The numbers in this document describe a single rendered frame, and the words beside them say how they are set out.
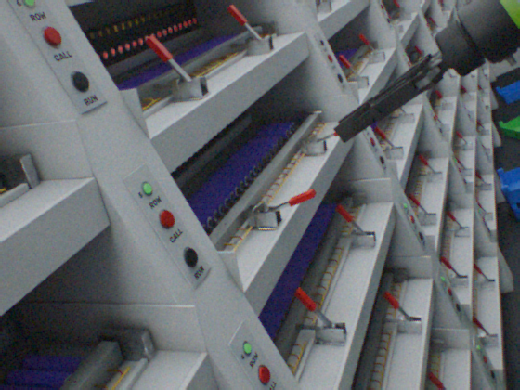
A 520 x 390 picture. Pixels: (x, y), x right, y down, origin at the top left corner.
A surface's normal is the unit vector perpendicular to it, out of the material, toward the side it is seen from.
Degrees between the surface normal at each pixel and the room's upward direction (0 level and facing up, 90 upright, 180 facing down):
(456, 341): 90
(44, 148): 90
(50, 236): 109
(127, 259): 90
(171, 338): 90
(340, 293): 19
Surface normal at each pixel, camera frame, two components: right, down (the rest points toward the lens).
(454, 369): -0.19, -0.91
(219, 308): 0.81, -0.34
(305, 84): -0.32, 0.42
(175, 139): 0.93, -0.04
